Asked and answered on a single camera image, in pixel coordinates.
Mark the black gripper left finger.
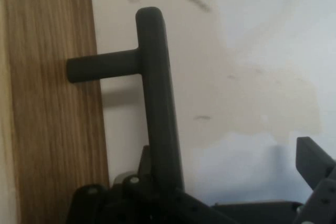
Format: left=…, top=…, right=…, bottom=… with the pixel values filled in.
left=65, top=144, right=237, bottom=224

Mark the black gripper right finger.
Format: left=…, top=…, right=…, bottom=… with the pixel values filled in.
left=293, top=136, right=336, bottom=224

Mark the wooden cabinet door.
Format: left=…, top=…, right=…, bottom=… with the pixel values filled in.
left=0, top=0, right=110, bottom=224

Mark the black metal bar handle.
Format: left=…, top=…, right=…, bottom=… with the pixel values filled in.
left=66, top=6, right=185, bottom=194

